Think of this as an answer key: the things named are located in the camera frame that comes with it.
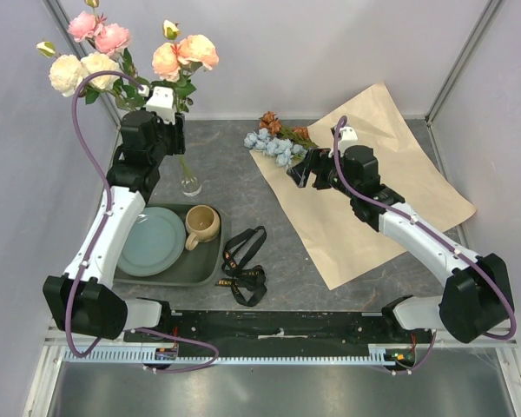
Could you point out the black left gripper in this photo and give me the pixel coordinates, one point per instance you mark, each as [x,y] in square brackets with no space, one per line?
[177,134]

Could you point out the light blue flower stem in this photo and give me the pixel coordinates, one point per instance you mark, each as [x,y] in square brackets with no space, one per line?
[284,152]

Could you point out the small clear glass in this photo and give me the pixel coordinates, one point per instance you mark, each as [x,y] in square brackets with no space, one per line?
[190,184]

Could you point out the light blue cable duct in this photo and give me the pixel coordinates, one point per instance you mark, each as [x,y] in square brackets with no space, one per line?
[154,356]

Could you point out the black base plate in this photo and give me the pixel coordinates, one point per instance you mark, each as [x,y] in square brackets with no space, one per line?
[287,333]

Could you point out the cream white rose stem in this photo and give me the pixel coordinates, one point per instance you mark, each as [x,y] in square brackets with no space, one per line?
[67,71]

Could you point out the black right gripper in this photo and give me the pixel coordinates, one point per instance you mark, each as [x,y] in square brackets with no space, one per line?
[318,160]

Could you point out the peach rose stem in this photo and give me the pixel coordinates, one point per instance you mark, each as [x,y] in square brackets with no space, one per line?
[175,62]

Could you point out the black printed ribbon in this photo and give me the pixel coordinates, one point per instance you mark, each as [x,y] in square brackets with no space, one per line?
[248,285]

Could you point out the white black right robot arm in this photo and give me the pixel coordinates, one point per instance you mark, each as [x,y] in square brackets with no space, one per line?
[477,292]

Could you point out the pink rose stem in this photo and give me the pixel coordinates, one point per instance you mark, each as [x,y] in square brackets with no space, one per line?
[110,51]

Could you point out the light blue plate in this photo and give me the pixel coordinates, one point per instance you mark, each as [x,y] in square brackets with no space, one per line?
[155,242]

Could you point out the orange wrapping paper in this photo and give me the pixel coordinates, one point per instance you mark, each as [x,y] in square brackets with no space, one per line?
[341,246]

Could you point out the dark green tray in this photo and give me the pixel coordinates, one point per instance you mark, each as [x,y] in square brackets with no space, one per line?
[193,268]

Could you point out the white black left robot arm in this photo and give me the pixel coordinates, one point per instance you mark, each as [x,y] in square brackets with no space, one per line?
[81,299]

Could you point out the beige ceramic vase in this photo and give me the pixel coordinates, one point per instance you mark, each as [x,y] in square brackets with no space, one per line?
[203,224]

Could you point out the brown rose stem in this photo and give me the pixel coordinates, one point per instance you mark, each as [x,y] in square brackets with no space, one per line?
[297,135]

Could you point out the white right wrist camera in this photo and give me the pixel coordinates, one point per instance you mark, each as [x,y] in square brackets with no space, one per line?
[347,137]

